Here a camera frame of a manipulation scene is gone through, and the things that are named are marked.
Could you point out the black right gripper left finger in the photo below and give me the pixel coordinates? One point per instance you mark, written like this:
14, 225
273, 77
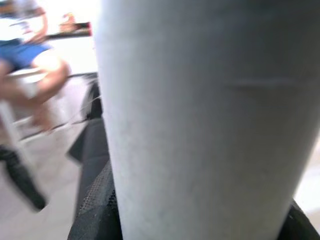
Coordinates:
97, 215

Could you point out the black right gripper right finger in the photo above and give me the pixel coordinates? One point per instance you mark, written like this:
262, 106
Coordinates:
297, 227

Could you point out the white plastic table leg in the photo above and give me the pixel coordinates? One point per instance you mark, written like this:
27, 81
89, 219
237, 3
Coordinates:
200, 112

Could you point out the white plastic chair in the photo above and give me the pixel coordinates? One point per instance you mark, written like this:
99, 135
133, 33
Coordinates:
25, 77

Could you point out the seated person blue shorts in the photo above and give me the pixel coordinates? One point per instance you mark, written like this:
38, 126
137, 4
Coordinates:
20, 55

